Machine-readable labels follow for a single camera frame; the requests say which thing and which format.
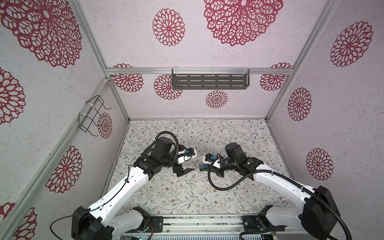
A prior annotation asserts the black corrugated right cable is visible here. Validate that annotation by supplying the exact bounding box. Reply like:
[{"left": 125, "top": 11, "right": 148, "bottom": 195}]
[{"left": 207, "top": 158, "right": 353, "bottom": 240}]

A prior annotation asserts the black wire wall basket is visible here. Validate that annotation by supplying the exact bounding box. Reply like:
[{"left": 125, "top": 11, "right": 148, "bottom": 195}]
[{"left": 78, "top": 95, "right": 113, "bottom": 139}]

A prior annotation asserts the black corrugated cable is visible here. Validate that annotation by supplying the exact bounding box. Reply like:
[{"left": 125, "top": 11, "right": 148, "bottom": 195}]
[
  {"left": 207, "top": 158, "right": 353, "bottom": 240},
  {"left": 140, "top": 131, "right": 180, "bottom": 169}
]

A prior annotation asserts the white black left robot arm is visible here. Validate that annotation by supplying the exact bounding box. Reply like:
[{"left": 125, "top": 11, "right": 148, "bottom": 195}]
[{"left": 71, "top": 147, "right": 197, "bottom": 240}]

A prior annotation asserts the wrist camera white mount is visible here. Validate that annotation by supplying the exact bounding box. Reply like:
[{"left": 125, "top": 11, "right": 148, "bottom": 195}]
[
  {"left": 202, "top": 154, "right": 223, "bottom": 169},
  {"left": 177, "top": 148, "right": 198, "bottom": 164}
]

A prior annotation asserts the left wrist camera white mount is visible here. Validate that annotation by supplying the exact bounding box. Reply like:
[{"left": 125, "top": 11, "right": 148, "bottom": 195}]
[{"left": 177, "top": 148, "right": 198, "bottom": 164}]

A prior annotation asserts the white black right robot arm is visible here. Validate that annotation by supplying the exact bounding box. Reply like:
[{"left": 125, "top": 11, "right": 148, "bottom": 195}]
[{"left": 203, "top": 143, "right": 340, "bottom": 240}]

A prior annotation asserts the thin black left cable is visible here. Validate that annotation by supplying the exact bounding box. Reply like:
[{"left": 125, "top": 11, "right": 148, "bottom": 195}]
[{"left": 49, "top": 164, "right": 131, "bottom": 240}]

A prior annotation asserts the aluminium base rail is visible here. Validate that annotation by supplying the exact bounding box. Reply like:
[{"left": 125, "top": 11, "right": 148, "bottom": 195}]
[{"left": 110, "top": 213, "right": 313, "bottom": 240}]

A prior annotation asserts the black corrugated left cable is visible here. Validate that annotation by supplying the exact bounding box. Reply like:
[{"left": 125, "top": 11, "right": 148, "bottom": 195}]
[{"left": 140, "top": 131, "right": 180, "bottom": 169}]

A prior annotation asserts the dark grey wall shelf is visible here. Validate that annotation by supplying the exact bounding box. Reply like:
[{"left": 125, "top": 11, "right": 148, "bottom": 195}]
[{"left": 171, "top": 69, "right": 250, "bottom": 90}]

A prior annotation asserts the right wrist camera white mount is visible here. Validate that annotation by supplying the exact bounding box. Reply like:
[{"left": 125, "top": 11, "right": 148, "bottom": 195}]
[{"left": 202, "top": 154, "right": 223, "bottom": 169}]

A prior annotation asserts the blue padlock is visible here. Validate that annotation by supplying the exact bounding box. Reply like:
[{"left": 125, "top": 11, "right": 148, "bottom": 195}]
[{"left": 196, "top": 164, "right": 209, "bottom": 172}]

